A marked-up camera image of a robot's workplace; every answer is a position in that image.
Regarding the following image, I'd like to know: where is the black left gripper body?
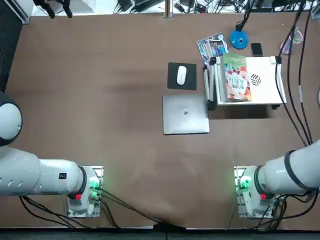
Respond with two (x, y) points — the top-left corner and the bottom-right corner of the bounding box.
(33, 0), (72, 6)

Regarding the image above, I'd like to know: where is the blue desk lamp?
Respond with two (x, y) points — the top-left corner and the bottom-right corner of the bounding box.
(229, 0), (276, 50)

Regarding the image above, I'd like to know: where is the green cover book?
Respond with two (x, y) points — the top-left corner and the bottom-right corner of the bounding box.
(219, 51), (253, 103)

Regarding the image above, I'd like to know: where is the white folding book stand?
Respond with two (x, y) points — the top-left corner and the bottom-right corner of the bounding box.
(202, 56), (287, 111)

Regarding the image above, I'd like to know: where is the white computer mouse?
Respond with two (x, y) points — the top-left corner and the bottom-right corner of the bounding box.
(176, 65), (187, 85)

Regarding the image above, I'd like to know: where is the black mouse pad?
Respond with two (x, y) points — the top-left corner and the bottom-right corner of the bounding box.
(166, 62), (198, 90)

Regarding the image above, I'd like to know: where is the plastic wrapped comic magazine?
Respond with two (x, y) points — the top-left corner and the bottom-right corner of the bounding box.
(196, 32), (230, 63)

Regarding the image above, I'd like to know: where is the grey laptop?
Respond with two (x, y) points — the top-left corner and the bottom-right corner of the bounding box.
(162, 94), (210, 135)

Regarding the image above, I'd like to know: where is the black folding phone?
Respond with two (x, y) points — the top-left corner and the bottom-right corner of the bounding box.
(250, 42), (263, 57)

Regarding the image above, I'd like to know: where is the pink mesh pen cup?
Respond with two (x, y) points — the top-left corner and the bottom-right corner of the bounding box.
(279, 27), (305, 55)

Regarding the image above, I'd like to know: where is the aluminium frame post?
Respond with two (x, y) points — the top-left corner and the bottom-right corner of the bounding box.
(162, 0), (174, 20)

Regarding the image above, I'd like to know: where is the black lamp cord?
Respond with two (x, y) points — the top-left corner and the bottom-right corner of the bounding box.
(234, 11), (251, 32)

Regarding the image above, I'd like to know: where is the black base cable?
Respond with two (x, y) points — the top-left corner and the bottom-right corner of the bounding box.
(98, 188), (163, 225)

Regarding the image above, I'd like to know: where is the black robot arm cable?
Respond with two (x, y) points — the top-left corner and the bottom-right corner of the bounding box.
(298, 7), (315, 145)
(274, 2), (311, 147)

